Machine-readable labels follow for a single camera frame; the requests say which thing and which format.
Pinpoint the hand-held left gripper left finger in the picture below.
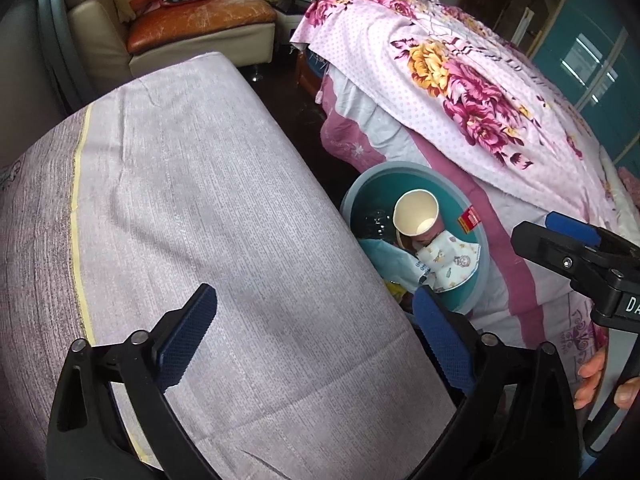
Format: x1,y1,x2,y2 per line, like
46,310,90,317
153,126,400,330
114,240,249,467
46,282,218,480

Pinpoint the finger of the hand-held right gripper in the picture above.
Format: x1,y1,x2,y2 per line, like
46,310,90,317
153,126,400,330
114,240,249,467
510,220,618,293
544,211,640,266

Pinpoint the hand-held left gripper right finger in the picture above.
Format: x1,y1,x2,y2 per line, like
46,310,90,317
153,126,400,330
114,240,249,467
407,285,593,480

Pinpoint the yellow wrapper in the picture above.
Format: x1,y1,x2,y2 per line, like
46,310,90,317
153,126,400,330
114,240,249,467
385,282,416,311

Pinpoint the cartoon print face mask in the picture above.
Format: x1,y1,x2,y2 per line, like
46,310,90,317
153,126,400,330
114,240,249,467
416,229,482,293

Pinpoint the blue green milk carton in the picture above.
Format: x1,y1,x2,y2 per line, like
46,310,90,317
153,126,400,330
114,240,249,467
357,237,431,288

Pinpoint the teal plastic bin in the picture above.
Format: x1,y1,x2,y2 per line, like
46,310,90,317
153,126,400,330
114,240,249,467
339,161,492,317

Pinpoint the pink paper cup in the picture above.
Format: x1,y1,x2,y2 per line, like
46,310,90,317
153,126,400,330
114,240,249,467
392,189,443,253

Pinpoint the crushed clear plastic bottle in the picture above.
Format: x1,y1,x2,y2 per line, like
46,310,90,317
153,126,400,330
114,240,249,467
357,207,398,241

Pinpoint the person's right hand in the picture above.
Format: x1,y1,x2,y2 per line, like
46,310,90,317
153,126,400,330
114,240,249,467
574,349,640,411

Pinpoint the teal cabinet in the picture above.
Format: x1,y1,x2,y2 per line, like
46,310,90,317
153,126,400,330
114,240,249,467
520,0,640,166

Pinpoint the white pink quilt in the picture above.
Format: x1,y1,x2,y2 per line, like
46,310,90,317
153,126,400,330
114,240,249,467
315,72,640,396

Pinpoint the pink floral blanket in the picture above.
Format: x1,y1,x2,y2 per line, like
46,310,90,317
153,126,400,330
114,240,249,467
290,0,626,221

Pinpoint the brown wooden door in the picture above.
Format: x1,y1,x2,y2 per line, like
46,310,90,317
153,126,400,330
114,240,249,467
457,0,581,61

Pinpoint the grey fabric panel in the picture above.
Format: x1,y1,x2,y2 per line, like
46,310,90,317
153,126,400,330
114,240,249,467
0,0,66,161

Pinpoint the orange seat cushion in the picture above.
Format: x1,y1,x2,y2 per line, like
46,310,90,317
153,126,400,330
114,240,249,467
125,0,277,55

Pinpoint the cream leather armchair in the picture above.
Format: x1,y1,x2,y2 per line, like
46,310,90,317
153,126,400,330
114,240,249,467
67,0,278,78

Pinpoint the dark side table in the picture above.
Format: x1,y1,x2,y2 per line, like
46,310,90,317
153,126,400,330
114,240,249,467
275,0,346,31

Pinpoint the wooden bed frame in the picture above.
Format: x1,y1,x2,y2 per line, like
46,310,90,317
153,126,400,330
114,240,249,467
295,50,331,101

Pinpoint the grey metal frame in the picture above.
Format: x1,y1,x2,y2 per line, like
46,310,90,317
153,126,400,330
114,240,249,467
35,0,96,101

